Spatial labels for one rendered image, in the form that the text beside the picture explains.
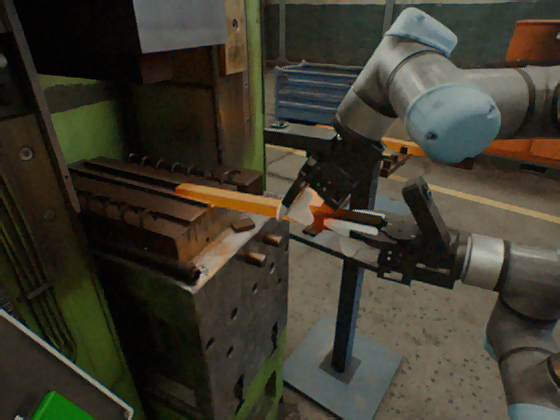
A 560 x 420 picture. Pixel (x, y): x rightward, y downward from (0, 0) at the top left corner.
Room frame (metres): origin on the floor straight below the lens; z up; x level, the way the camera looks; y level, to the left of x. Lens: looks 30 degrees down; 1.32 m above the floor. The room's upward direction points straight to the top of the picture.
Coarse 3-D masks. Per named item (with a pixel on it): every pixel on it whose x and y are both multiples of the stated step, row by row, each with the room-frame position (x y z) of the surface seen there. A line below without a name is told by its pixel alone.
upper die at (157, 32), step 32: (32, 0) 0.58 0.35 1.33; (64, 0) 0.55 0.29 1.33; (96, 0) 0.52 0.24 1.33; (128, 0) 0.50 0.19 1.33; (160, 0) 0.54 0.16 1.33; (192, 0) 0.60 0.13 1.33; (32, 32) 0.59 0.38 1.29; (64, 32) 0.56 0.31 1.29; (96, 32) 0.53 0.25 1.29; (128, 32) 0.50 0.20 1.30; (160, 32) 0.53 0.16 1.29; (192, 32) 0.59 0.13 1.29; (224, 32) 0.67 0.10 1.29
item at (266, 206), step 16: (176, 192) 0.63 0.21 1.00; (192, 192) 0.61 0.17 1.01; (208, 192) 0.60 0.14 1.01; (224, 192) 0.60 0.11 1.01; (240, 208) 0.56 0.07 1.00; (256, 208) 0.55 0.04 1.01; (272, 208) 0.53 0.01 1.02; (320, 208) 0.51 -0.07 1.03; (320, 224) 0.49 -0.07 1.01; (368, 224) 0.46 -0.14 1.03
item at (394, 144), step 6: (318, 126) 1.06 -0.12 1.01; (324, 126) 1.05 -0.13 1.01; (384, 138) 0.94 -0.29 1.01; (390, 138) 0.94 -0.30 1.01; (390, 144) 0.91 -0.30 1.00; (396, 144) 0.90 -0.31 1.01; (402, 144) 0.89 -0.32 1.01; (408, 144) 0.89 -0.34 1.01; (414, 144) 0.89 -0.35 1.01; (408, 150) 0.88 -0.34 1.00; (414, 150) 0.87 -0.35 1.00; (420, 150) 0.87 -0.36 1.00; (426, 156) 0.85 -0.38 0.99; (474, 156) 0.80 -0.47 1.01; (462, 162) 0.81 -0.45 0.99; (468, 162) 0.80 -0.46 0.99; (462, 168) 0.80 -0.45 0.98; (468, 168) 0.80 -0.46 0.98
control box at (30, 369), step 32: (0, 320) 0.20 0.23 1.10; (0, 352) 0.18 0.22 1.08; (32, 352) 0.20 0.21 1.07; (0, 384) 0.17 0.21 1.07; (32, 384) 0.18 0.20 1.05; (64, 384) 0.19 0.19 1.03; (96, 384) 0.21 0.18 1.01; (0, 416) 0.15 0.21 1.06; (96, 416) 0.18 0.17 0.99; (128, 416) 0.20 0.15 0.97
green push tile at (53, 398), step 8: (56, 392) 0.18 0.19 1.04; (48, 400) 0.17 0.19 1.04; (56, 400) 0.17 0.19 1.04; (64, 400) 0.18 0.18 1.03; (40, 408) 0.16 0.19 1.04; (48, 408) 0.16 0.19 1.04; (56, 408) 0.17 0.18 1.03; (64, 408) 0.17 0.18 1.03; (72, 408) 0.17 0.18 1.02; (32, 416) 0.16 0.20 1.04; (40, 416) 0.16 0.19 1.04; (48, 416) 0.16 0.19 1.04; (56, 416) 0.16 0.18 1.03; (64, 416) 0.17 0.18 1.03; (72, 416) 0.17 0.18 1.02; (80, 416) 0.17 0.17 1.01; (88, 416) 0.18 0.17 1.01
